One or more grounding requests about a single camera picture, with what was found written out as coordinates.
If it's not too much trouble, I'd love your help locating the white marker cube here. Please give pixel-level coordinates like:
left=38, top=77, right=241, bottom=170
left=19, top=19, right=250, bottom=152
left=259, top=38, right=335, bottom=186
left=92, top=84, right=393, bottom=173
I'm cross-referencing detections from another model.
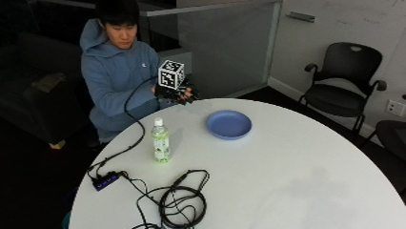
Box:
left=157, top=59, right=186, bottom=92

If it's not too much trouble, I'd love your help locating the blue plate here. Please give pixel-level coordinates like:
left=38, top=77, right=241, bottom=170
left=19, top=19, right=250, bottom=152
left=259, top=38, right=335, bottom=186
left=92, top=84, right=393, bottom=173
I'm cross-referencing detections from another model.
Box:
left=205, top=110, right=254, bottom=141

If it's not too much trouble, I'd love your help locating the clear green label bottle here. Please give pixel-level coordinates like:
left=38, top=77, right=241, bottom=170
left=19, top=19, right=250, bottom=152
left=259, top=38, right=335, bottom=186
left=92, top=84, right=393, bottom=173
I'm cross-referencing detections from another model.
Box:
left=149, top=116, right=173, bottom=164

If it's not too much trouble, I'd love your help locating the the person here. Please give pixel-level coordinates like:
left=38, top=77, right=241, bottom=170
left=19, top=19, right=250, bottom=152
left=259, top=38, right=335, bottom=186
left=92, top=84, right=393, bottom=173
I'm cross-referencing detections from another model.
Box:
left=78, top=0, right=196, bottom=145

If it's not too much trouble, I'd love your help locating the glass partition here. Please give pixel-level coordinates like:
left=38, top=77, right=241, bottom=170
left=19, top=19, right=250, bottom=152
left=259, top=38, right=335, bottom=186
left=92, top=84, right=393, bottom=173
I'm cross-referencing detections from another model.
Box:
left=138, top=0, right=285, bottom=99

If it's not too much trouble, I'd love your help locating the black usb hub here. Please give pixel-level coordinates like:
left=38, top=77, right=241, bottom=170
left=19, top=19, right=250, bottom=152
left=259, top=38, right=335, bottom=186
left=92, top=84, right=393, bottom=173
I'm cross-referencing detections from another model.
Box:
left=90, top=171, right=122, bottom=192

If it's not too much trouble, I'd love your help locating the grey cushion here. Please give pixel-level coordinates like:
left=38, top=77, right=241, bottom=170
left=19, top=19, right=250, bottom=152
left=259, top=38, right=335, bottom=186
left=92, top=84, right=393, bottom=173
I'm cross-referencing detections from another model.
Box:
left=29, top=72, right=68, bottom=94

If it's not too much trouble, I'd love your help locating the dark sofa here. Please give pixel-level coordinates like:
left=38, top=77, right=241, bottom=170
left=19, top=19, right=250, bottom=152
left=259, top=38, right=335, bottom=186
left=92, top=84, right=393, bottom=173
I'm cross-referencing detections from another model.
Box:
left=0, top=31, right=94, bottom=145

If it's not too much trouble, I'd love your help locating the black office chair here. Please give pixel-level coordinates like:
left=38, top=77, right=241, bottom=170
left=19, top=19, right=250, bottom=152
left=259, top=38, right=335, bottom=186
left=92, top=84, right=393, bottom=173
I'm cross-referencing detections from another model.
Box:
left=297, top=41, right=389, bottom=135
left=365, top=119, right=406, bottom=161

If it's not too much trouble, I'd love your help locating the black glove cable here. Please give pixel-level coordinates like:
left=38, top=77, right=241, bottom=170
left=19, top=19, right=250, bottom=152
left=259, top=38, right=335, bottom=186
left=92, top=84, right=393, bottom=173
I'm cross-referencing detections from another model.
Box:
left=86, top=75, right=160, bottom=179

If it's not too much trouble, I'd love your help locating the coiled black cable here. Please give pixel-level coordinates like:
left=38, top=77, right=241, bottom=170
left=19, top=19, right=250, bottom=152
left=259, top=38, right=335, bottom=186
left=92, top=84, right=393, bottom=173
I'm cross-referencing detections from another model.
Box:
left=120, top=169, right=212, bottom=229

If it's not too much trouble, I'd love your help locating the grey door handle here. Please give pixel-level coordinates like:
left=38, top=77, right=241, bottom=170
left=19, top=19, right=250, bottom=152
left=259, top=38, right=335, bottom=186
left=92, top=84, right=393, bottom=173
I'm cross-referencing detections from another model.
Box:
left=285, top=10, right=317, bottom=24

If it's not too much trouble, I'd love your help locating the white wall outlet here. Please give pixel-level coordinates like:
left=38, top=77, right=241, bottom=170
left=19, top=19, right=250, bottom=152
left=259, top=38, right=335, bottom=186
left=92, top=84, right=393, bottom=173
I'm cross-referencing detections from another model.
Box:
left=385, top=99, right=406, bottom=117

